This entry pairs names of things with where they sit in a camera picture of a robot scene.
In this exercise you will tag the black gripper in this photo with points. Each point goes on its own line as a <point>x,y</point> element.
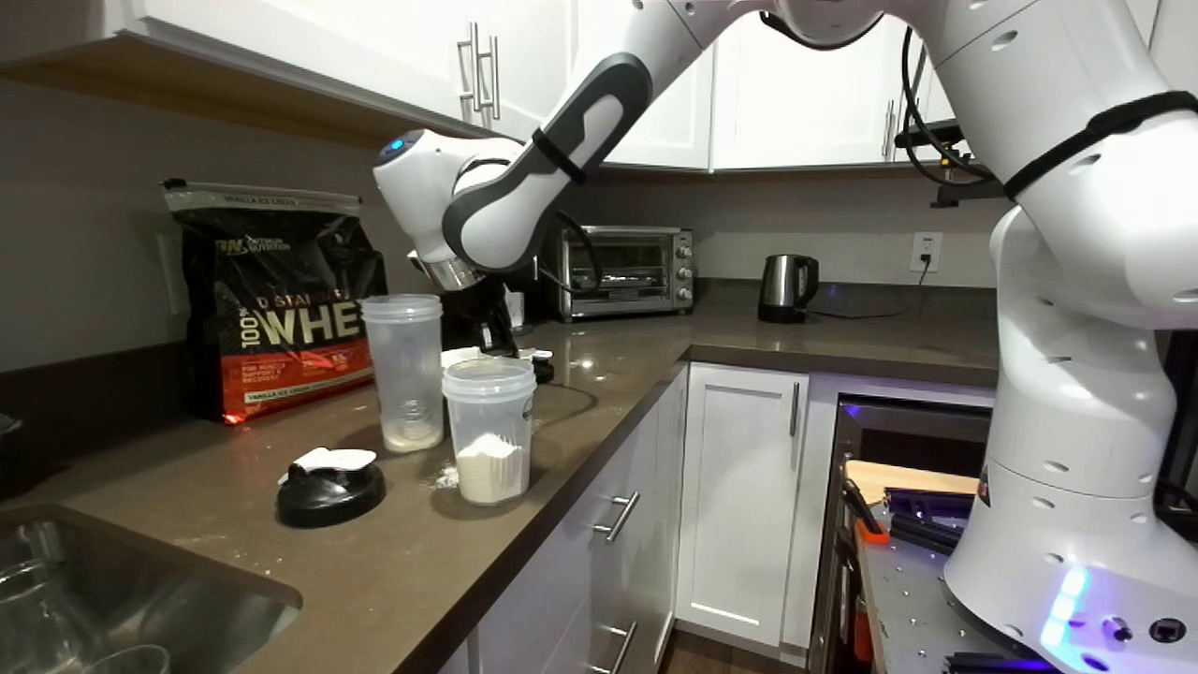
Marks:
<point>477,309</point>

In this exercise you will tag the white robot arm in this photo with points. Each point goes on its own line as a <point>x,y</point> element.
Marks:
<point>1087,377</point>

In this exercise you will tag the short clear shaker bottle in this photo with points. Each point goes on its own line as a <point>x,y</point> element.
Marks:
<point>489,424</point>

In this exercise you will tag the tall clear shaker bottle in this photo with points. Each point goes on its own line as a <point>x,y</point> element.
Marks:
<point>403,377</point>

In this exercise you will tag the black lid with white cap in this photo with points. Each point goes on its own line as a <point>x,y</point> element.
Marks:
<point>542,367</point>
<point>326,495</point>

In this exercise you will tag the silver toaster oven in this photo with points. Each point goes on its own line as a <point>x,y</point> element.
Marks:
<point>623,268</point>

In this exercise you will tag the black whey protein bag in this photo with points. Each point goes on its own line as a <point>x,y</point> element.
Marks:
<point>275,324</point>

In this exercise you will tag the flat cabinet drawer front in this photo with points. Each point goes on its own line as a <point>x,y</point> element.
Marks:
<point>649,473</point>
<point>655,613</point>

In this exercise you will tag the white upper cabinet door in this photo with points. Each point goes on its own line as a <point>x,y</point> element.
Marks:
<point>676,125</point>
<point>799,115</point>
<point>313,44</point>
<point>530,49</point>

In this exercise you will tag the panelled corner cabinet door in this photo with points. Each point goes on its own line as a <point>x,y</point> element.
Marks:
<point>735,498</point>

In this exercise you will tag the silver electric kettle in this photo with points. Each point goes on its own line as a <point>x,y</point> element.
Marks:
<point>784,284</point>

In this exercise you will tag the stainless steel sink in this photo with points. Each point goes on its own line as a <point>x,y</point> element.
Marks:
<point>190,600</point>

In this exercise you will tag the orange and black tool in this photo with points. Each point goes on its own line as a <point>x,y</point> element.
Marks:
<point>872,528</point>

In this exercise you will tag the wooden board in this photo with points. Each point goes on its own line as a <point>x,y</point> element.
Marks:
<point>912,480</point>

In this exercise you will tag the perforated robot mounting table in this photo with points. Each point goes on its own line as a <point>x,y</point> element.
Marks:
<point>912,613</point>

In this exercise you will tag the white wall outlet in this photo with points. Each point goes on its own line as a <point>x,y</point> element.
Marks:
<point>925,248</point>

